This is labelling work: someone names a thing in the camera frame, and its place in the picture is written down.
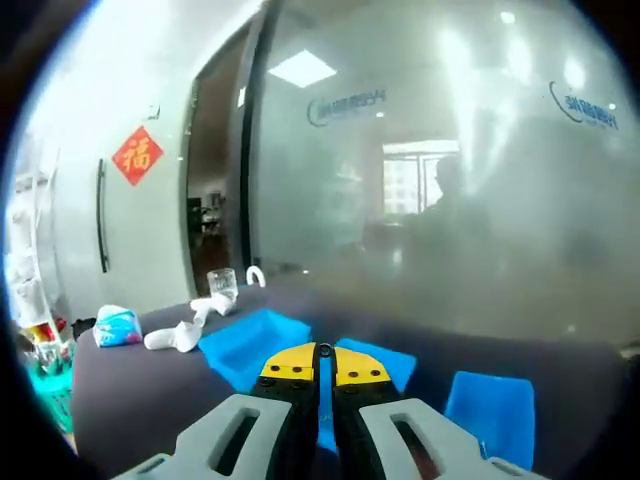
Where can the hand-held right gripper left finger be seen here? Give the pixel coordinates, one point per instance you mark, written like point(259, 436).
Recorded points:
point(197, 445)

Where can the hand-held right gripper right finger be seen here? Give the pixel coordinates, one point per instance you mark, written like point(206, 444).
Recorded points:
point(375, 440)

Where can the blue plastic bin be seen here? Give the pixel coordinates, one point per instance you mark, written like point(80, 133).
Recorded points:
point(240, 350)
point(490, 410)
point(395, 362)

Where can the white cloth glove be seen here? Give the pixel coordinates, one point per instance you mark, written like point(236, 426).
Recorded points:
point(175, 340)
point(220, 305)

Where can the blue tissue pack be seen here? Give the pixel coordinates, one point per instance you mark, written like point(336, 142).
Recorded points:
point(117, 327)

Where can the stack of teal cartons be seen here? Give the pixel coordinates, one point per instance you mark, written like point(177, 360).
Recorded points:
point(55, 395)

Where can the clear glass mug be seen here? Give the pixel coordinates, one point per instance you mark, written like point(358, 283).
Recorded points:
point(222, 285)

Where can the black bag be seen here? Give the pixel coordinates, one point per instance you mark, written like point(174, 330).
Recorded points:
point(82, 327)

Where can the white storage rack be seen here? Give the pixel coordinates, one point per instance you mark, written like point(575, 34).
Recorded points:
point(30, 260)

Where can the black door frame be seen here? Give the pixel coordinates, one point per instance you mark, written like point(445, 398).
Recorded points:
point(250, 175)

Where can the red paper wall decoration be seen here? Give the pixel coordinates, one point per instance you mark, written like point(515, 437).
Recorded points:
point(137, 156)

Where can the small wall-mounted fixture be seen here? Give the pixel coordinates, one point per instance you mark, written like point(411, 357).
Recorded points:
point(154, 111)

